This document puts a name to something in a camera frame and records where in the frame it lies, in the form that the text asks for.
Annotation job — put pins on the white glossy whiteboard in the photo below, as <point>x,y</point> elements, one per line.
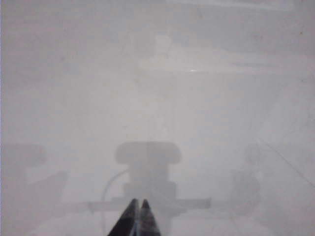
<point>157,98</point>

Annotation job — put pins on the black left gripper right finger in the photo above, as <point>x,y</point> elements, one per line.
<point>147,221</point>

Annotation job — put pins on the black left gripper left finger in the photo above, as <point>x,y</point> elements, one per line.
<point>126,221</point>

